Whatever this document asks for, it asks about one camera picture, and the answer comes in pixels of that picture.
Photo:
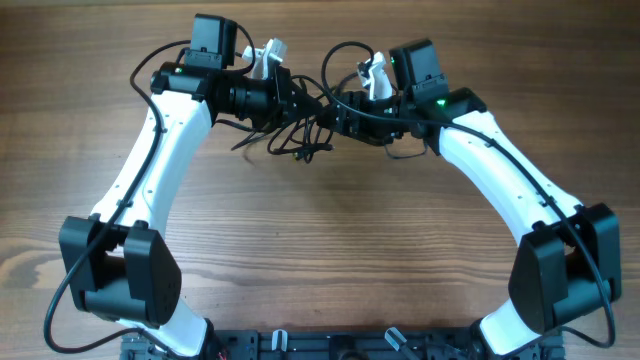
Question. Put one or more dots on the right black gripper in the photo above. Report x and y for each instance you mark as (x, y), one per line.
(356, 115)

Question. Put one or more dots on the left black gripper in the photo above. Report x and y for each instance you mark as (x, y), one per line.
(283, 95)

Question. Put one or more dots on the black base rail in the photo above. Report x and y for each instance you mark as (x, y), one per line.
(431, 344)

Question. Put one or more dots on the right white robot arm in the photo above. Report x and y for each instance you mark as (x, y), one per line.
(568, 260)

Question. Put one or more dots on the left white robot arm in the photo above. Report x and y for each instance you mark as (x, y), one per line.
(118, 266)

